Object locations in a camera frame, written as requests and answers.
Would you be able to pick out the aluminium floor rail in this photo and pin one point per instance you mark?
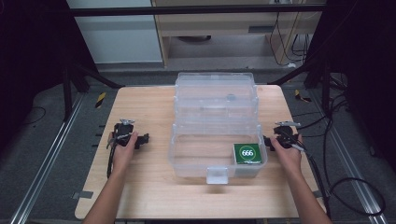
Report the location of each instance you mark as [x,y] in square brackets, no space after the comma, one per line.
[351,168]
[46,165]

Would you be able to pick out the person's right hand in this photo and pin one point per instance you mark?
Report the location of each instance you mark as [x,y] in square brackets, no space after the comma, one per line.
[291,158]

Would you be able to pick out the clear plastic storage box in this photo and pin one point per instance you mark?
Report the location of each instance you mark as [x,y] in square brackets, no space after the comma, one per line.
[214,93]

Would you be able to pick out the green card box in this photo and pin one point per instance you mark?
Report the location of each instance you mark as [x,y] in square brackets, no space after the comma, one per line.
[247,153]

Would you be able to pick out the black metal stand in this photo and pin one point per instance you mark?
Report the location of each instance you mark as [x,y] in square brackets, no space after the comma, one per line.
[325,90]
[67,93]

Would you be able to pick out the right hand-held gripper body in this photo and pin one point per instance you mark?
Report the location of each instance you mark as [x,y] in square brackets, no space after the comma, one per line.
[285,135]

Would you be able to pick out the person's left hand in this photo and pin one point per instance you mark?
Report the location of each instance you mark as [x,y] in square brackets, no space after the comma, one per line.
[122,157]

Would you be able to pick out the black horizontal bar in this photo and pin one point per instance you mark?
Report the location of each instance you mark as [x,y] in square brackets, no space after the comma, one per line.
[186,10]

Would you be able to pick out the grey tape patch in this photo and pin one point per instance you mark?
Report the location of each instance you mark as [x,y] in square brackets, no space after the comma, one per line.
[82,194]

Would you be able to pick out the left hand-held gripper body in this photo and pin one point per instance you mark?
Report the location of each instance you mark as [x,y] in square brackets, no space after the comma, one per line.
[123,130]

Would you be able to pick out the black curtain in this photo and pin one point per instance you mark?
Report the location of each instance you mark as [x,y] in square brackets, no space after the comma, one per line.
[367,77]
[31,62]

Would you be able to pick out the light wooden cabinet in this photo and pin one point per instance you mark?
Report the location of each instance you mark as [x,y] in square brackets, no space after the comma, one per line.
[218,25]

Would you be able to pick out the yellow black tape strip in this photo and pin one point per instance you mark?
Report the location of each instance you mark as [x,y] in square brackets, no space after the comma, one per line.
[301,96]
[100,100]

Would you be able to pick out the white plug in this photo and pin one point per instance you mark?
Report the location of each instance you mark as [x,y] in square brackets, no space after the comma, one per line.
[291,65]

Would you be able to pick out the white cabinet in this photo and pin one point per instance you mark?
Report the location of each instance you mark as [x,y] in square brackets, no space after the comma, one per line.
[118,37]

